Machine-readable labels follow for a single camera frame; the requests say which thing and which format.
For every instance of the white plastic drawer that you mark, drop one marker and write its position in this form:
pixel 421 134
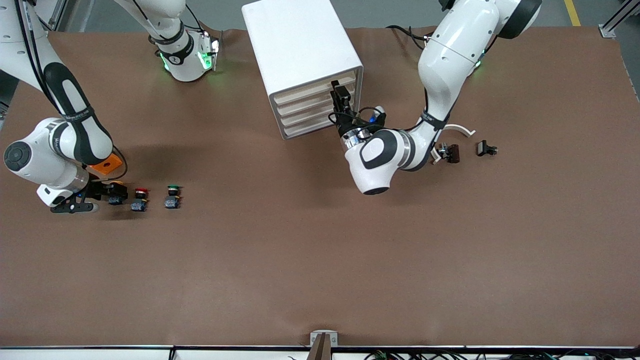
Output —
pixel 300 113
pixel 300 102
pixel 300 125
pixel 300 92

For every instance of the dark brown post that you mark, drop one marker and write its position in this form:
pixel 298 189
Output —
pixel 320 350

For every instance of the red push button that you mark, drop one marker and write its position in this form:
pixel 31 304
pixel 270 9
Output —
pixel 138 204

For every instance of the grey metal bracket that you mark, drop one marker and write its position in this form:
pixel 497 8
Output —
pixel 313 338

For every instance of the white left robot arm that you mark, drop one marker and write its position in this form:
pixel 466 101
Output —
pixel 445 55

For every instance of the brown metal switch component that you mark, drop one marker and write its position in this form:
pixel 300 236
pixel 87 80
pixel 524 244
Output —
pixel 454 153

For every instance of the white curved plastic clip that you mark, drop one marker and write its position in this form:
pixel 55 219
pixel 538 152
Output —
pixel 464 128

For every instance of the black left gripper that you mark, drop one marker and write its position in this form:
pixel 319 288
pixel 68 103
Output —
pixel 346 125

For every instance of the yellow push button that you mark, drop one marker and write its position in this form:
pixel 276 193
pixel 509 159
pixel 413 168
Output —
pixel 116 200

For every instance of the white drawer cabinet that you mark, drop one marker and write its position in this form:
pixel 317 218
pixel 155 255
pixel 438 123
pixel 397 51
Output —
pixel 295 45

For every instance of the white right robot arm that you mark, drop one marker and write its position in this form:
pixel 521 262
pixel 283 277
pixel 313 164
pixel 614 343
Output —
pixel 50 150

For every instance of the green push button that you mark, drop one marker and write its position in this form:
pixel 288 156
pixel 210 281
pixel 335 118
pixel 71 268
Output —
pixel 172 201

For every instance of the small black switch component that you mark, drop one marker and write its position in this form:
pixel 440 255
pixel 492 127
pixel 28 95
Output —
pixel 483 148

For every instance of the aluminium frame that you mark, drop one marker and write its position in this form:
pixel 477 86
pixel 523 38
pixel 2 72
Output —
pixel 59 15
pixel 607 31

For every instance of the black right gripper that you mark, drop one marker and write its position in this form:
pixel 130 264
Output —
pixel 98 190

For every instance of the orange and black box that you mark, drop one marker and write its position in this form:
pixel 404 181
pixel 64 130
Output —
pixel 107 165

